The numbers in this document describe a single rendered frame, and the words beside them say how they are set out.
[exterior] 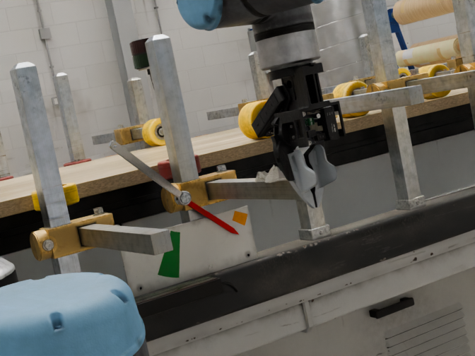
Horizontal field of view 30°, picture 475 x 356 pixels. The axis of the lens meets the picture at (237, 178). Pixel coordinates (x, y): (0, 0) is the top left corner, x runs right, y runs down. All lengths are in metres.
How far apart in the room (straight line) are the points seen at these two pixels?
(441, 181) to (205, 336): 0.83
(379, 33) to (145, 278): 0.70
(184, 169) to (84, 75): 7.60
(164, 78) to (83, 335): 0.90
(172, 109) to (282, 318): 0.46
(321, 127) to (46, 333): 0.67
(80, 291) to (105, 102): 8.44
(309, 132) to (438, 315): 1.08
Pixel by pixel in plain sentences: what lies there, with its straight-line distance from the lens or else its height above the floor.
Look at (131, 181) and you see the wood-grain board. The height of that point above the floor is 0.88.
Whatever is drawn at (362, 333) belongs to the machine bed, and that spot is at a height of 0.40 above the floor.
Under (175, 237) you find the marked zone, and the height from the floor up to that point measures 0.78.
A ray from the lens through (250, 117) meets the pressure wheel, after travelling 1.85.
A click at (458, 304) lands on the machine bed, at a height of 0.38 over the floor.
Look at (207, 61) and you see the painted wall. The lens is 9.73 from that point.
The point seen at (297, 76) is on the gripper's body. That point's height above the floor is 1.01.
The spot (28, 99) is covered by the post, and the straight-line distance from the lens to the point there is 1.48.
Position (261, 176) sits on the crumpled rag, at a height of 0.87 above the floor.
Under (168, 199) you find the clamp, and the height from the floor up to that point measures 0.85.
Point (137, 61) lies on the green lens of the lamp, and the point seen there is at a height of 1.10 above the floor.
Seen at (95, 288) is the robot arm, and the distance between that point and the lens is 0.78.
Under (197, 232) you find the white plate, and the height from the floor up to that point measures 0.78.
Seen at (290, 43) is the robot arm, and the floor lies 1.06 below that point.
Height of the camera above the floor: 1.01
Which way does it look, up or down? 5 degrees down
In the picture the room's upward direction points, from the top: 11 degrees counter-clockwise
